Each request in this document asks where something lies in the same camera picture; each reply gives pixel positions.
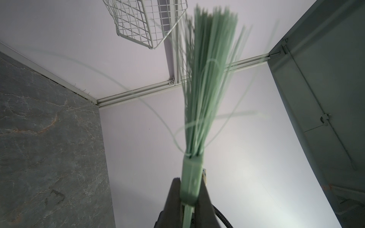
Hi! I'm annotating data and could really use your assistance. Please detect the aluminium frame profiles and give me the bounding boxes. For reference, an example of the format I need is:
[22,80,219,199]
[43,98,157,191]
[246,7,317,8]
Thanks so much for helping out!
[95,0,365,200]

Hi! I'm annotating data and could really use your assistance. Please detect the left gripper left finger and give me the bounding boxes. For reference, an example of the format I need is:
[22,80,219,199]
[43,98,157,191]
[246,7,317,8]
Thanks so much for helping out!
[154,178,182,228]

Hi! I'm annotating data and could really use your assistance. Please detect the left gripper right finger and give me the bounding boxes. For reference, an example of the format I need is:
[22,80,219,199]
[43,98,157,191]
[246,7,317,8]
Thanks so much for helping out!
[195,178,220,228]

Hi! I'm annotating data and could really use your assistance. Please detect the long white wire basket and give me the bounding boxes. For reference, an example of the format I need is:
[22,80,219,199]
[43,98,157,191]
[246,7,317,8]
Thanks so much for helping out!
[103,0,188,50]

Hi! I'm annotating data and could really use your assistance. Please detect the mint green hand brush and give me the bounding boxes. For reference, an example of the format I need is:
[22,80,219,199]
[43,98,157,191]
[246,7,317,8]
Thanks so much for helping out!
[176,6,254,228]

